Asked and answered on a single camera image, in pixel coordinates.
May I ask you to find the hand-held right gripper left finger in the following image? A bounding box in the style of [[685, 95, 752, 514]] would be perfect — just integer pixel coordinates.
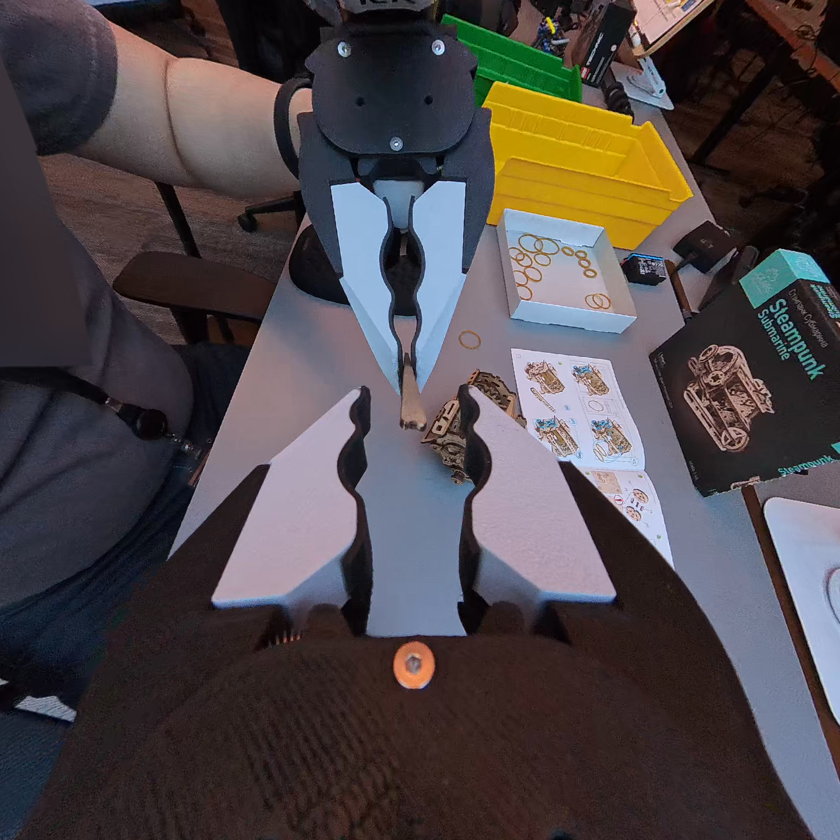
[[210, 386, 373, 636]]

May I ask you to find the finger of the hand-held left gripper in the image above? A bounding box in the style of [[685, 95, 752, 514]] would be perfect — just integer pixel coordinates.
[[330, 181, 406, 396], [408, 178, 469, 395]]

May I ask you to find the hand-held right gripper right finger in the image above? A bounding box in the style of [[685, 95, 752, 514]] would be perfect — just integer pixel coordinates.
[[457, 384, 619, 636]]

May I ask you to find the wooden gear model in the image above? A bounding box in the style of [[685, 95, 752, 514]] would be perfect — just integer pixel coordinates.
[[421, 369, 528, 485]]

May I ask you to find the small elongated wooden part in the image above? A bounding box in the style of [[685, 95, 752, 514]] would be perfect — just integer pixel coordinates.
[[399, 353, 429, 432]]

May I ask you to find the person's left forearm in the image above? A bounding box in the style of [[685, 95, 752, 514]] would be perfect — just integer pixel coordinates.
[[98, 56, 309, 201]]

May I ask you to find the black model kit box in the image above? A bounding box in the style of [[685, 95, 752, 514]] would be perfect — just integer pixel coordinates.
[[648, 248, 840, 497]]

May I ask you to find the black rounded pad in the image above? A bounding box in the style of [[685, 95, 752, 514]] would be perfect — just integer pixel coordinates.
[[289, 223, 352, 307]]

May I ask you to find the group of yellow rubber bands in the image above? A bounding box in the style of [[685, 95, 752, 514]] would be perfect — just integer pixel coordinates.
[[508, 231, 613, 311]]

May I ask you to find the white cardboard tray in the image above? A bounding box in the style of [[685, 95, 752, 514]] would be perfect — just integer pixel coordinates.
[[495, 209, 639, 334]]

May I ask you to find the green plastic bin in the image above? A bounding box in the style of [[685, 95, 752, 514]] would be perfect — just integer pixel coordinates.
[[441, 14, 584, 109]]

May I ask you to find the open instruction booklet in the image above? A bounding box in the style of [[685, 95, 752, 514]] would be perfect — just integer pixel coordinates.
[[511, 348, 676, 568]]

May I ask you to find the black office chair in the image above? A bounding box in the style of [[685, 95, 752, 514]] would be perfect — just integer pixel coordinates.
[[113, 180, 306, 345]]

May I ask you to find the yellow plastic bin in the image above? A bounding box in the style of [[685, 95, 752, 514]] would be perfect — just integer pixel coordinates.
[[482, 80, 694, 250]]

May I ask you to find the black badge reel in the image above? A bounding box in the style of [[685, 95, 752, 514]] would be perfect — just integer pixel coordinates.
[[0, 366, 211, 490]]

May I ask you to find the small black blue-edged device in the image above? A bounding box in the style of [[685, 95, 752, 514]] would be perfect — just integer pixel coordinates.
[[620, 251, 669, 284]]

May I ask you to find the black product carton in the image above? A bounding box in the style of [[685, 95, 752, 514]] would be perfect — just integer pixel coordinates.
[[577, 0, 639, 88]]

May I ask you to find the person in grey shirt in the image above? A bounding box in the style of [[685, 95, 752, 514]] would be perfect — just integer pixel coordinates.
[[0, 0, 198, 608]]

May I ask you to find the black power adapter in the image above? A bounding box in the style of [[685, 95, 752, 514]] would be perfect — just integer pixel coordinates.
[[672, 220, 737, 274]]

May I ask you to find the white mat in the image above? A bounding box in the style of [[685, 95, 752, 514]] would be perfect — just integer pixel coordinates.
[[763, 497, 840, 723]]

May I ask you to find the black rectangular case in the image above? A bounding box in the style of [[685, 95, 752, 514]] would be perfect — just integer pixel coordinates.
[[697, 245, 761, 312]]

